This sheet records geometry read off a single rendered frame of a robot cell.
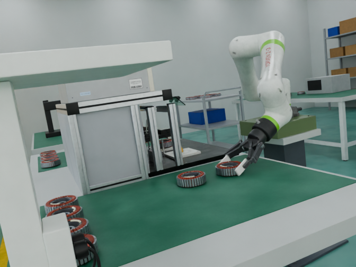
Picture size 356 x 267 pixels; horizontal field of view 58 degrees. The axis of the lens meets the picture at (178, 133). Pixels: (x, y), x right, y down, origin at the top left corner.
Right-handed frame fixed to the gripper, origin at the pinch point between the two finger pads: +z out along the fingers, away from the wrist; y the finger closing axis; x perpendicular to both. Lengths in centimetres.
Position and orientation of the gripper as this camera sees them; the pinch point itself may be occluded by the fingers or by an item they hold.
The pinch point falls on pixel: (230, 167)
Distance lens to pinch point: 131.6
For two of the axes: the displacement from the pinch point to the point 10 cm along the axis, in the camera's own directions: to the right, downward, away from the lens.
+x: 5.5, 7.5, 3.6
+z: -6.8, 6.5, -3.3
